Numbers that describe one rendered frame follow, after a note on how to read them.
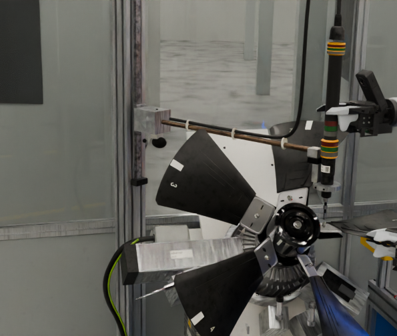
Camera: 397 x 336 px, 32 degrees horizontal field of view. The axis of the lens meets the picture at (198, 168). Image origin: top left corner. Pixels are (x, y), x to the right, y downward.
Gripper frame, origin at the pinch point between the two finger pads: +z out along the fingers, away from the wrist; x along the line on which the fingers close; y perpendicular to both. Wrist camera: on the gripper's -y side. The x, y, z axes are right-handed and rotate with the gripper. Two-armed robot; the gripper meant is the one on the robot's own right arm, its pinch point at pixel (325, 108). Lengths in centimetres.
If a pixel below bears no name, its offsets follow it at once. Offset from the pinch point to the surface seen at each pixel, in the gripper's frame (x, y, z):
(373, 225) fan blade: -2.9, 31.6, -15.6
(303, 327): -2, 57, 4
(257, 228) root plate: 6.1, 31.4, 14.3
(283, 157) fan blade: 17.7, 16.5, 0.6
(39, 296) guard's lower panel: 82, 76, 56
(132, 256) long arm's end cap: 16, 38, 45
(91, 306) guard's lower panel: 79, 81, 39
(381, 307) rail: 19, 69, -40
